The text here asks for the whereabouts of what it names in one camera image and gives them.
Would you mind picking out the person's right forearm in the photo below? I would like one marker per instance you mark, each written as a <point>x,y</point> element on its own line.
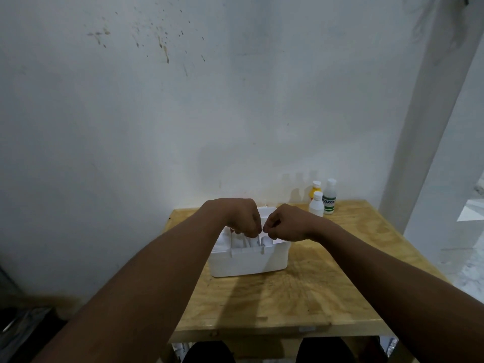
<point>408,287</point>

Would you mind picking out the person's black shorts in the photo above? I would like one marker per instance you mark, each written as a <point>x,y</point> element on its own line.
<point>208,353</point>

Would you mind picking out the white block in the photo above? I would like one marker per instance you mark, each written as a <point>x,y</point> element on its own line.
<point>472,213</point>

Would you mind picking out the clear bottle green label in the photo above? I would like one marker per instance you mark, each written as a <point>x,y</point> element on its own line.
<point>329,202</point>

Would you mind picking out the person's left hand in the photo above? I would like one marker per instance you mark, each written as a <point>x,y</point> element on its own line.
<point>238,217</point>

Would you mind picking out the yellow bottle white cap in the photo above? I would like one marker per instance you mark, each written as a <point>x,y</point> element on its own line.
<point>314,192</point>

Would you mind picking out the white first aid box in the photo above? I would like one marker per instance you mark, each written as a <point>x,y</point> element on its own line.
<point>245,266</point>

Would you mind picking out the person's right hand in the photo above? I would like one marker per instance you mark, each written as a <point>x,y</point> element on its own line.
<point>293,224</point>

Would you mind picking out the person's left forearm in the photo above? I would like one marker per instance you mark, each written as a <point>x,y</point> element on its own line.
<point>143,291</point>

